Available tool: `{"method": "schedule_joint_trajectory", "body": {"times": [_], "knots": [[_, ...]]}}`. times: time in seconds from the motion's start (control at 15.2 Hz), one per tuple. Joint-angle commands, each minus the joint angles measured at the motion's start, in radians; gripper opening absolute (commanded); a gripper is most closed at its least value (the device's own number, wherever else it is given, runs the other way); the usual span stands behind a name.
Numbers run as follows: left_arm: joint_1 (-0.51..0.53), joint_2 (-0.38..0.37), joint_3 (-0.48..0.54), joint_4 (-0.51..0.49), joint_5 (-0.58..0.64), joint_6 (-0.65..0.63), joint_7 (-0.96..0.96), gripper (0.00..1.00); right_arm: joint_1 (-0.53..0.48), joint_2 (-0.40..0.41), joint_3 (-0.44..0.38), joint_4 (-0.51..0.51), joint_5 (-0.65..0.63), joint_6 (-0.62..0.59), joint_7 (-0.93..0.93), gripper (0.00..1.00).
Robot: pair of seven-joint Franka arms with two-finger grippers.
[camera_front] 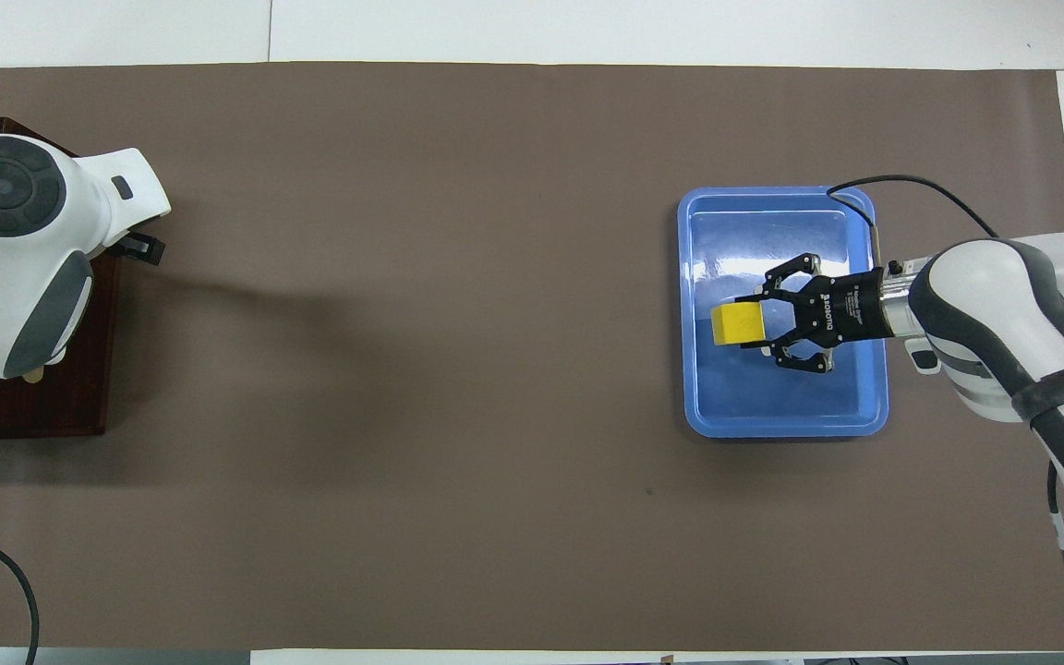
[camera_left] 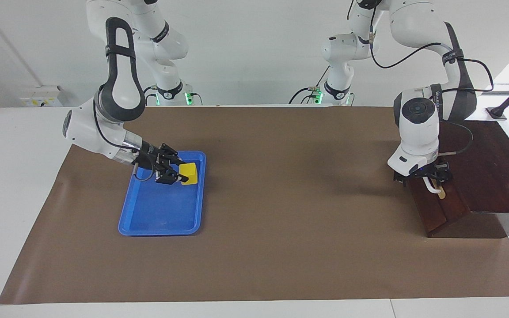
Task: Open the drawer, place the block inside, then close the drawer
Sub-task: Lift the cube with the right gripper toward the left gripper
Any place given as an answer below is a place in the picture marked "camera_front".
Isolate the brown paper table mat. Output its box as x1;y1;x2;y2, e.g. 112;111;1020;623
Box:
0;62;1064;652

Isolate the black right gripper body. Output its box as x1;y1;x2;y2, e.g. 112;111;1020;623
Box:
792;267;889;351

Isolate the blue plastic tray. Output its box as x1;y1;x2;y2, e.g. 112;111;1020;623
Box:
677;186;891;439

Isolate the yellow cube block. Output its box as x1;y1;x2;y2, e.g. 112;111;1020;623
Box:
711;300;767;348

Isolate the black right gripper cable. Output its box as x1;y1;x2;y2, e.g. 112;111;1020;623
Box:
826;174;1064;652

